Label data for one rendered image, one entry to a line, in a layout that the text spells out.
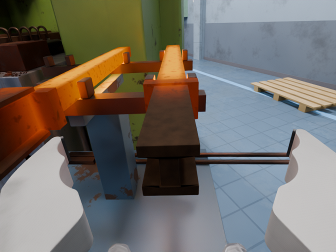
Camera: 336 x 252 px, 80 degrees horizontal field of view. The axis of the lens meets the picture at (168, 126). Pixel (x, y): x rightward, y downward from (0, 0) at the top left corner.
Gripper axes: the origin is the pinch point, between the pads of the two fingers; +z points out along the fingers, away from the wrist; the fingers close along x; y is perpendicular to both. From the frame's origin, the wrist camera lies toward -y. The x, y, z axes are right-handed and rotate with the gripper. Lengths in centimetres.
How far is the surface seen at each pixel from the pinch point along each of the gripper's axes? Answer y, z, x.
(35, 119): 0.9, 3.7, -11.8
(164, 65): -0.8, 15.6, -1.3
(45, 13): -12, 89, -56
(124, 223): 26.4, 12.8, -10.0
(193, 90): -0.7, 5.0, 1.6
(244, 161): 25.4, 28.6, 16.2
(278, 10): -11, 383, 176
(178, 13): -9, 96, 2
